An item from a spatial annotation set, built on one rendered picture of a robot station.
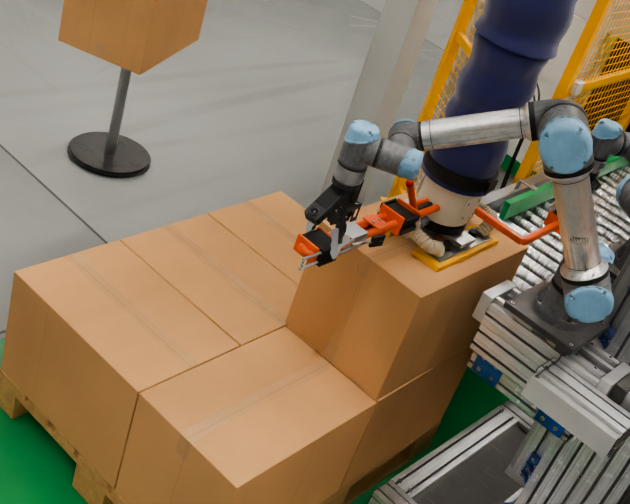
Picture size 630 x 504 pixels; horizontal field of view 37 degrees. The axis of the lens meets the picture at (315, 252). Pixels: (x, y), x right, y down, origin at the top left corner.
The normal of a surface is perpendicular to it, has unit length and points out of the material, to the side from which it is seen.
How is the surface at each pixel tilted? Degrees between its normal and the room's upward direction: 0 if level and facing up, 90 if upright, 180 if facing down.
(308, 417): 0
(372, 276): 90
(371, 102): 90
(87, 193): 0
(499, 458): 0
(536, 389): 90
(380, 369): 90
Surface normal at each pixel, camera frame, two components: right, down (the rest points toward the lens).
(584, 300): -0.15, 0.61
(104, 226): 0.28, -0.80
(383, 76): -0.65, 0.25
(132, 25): -0.31, 0.44
